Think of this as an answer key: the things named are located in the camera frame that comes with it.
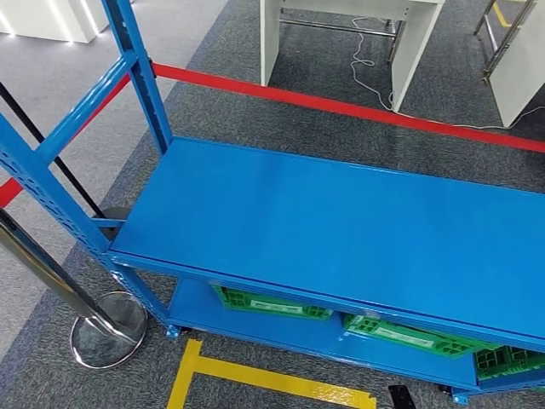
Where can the blue metal shelf rack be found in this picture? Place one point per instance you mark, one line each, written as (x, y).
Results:
(298, 226)

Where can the green plastic crate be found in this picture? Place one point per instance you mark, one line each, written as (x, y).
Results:
(404, 336)
(272, 307)
(506, 361)

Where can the red barrier belt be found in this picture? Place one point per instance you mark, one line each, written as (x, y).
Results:
(341, 107)
(8, 192)

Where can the white desk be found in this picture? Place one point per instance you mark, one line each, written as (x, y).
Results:
(519, 73)
(408, 56)

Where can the chrome stanchion base and pole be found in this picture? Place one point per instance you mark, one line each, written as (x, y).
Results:
(111, 333)

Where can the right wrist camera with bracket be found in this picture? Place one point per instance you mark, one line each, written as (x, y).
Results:
(401, 398)

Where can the black post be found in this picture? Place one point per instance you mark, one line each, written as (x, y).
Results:
(76, 182)

